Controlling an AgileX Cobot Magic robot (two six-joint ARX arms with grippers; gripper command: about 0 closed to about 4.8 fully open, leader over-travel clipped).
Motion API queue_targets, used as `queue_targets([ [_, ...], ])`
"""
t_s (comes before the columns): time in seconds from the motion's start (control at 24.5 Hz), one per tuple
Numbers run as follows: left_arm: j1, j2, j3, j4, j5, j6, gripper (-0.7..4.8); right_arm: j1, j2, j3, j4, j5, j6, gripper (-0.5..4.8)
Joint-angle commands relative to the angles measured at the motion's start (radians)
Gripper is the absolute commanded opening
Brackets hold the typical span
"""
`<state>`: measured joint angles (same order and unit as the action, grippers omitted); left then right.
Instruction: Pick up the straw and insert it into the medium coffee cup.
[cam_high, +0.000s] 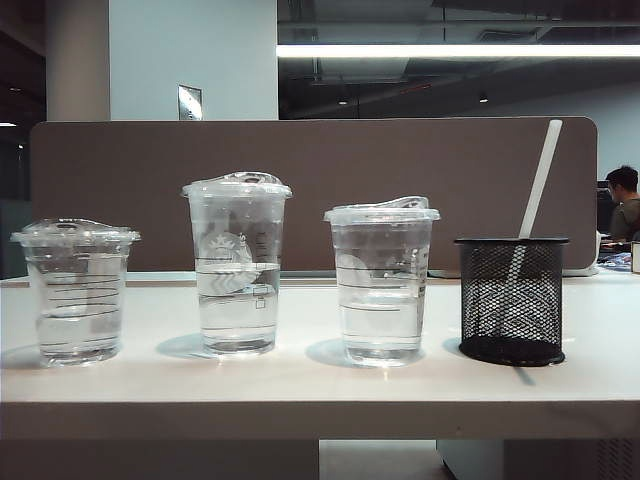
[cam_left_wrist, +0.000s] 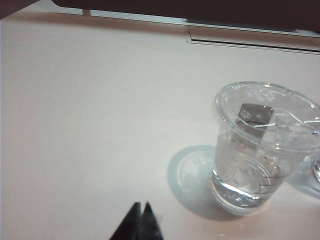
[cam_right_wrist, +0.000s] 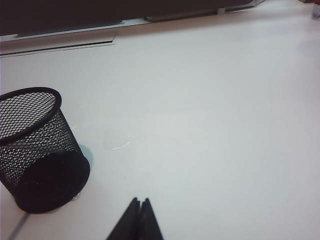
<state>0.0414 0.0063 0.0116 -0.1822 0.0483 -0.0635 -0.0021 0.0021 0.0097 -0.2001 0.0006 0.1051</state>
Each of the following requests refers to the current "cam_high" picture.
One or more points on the large clear plastic cup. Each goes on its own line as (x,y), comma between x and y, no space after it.
(239,310)

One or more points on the person in background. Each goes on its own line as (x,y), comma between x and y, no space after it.
(627,210)

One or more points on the white straw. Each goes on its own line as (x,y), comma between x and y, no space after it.
(542,170)

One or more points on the small clear plastic cup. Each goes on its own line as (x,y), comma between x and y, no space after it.
(75,330)

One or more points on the brown desk partition panel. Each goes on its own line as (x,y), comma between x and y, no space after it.
(320,160)

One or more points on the dark background monitor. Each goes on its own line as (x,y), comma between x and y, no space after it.
(604,210)

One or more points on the small box with dark rim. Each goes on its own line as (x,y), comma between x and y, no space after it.
(636,257)

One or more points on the black mesh pen holder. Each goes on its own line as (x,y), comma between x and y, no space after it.
(510,345)

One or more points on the silver wall plate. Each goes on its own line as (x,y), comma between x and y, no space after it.
(190,102)

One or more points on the medium clear plastic cup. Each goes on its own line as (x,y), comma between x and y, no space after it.
(382,325)

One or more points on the long ceiling light strip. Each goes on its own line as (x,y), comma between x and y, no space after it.
(450,50)

